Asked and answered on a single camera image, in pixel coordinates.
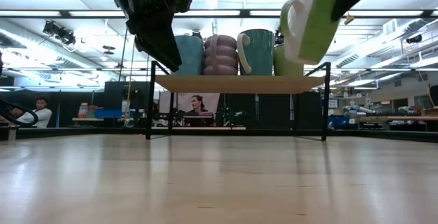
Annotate dark partition panel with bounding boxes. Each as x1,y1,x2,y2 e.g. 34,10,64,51
104,81,152,129

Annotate pale olive mug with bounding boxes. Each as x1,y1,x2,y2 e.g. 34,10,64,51
272,44,305,77

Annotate light blue mug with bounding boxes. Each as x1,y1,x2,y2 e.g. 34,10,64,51
174,34,205,77

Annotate blue storage bin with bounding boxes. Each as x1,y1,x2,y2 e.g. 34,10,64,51
94,109,124,119

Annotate black ceiling-mounted device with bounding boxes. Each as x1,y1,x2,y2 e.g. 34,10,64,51
273,28,285,46
42,21,77,47

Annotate thick black cable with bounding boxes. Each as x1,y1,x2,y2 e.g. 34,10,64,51
0,99,39,128

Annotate stacked plastic containers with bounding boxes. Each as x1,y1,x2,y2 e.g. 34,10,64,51
77,102,99,119

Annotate black overhead beam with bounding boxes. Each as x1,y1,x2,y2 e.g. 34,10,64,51
0,9,438,18

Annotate ribbed purple mug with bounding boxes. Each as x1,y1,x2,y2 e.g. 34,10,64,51
202,34,240,77

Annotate teal mug with white handle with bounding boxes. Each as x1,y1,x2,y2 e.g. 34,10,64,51
237,28,276,77

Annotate wooden workbench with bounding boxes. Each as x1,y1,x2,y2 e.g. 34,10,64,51
355,114,438,123

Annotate green mug with white handle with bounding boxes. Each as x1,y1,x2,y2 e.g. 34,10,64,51
279,0,340,65

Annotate person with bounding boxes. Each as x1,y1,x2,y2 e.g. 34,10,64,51
183,95,217,127
10,96,53,129

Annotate black metal rig frame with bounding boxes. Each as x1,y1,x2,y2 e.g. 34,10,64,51
0,126,438,143

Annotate wooden shelf with black frame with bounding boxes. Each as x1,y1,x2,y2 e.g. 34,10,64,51
145,60,331,142

